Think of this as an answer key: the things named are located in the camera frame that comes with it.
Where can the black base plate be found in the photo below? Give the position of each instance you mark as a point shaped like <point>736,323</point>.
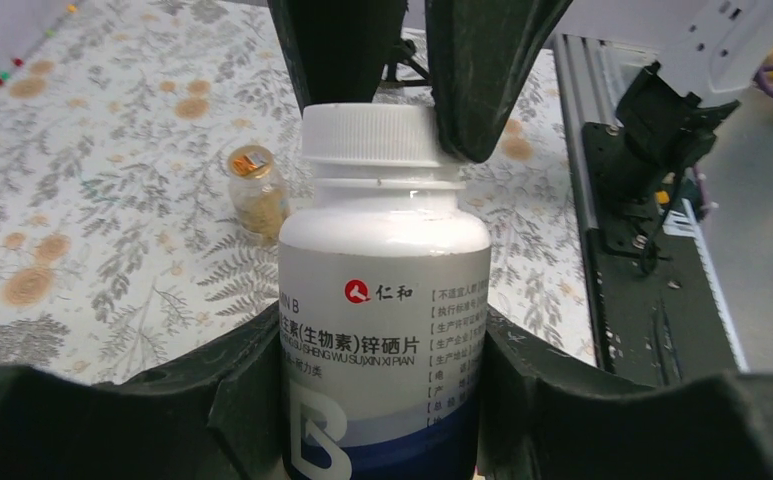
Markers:
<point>655,317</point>

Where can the white blue pill bottle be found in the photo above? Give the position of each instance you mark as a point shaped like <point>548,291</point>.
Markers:
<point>383,287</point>

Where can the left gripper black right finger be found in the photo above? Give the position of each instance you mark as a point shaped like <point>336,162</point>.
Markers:
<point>546,415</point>

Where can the floral patterned mat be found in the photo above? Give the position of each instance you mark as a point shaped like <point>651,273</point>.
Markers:
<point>119,244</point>

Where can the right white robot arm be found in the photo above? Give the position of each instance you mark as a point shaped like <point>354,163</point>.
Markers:
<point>670,112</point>

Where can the white bottle cap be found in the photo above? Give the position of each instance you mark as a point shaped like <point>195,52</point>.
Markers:
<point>371,135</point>

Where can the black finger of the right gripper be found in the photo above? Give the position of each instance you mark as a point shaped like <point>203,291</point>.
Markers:
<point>335,50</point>
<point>480,53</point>

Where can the clear pill bottle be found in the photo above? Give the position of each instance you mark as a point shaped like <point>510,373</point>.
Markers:
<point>258,192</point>

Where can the aluminium frame rail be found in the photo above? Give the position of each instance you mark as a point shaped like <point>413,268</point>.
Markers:
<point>593,75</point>

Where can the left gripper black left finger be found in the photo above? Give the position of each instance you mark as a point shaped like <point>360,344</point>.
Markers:
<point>213,413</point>

